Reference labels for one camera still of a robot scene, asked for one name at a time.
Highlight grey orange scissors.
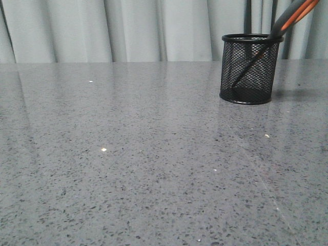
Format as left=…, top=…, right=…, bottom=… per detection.
left=232, top=0, right=320, bottom=88

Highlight black mesh pen bucket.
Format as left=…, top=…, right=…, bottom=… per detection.
left=219, top=34, right=283, bottom=105

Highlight grey pleated curtain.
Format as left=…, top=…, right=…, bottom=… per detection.
left=0, top=0, right=328, bottom=64

